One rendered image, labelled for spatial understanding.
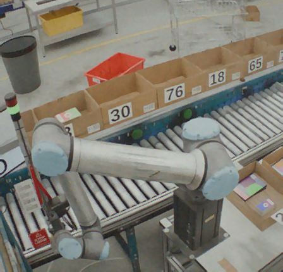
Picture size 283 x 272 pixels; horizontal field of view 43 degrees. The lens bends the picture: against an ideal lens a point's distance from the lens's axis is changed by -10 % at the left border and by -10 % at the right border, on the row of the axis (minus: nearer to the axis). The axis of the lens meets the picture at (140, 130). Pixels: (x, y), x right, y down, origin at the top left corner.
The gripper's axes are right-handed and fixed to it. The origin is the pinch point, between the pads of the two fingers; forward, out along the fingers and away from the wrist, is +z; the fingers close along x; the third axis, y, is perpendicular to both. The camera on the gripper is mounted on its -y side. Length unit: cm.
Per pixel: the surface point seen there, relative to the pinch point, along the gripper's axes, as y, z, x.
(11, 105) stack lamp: -60, -31, -1
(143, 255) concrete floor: 72, 67, 54
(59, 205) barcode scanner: -9.5, -8.0, 5.8
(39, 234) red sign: 5.1, 6.1, -9.3
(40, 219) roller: 5.2, 32.2, -4.8
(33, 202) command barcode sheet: -14.7, -4.4, -5.6
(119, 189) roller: 6, 31, 46
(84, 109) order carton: -41, 83, 55
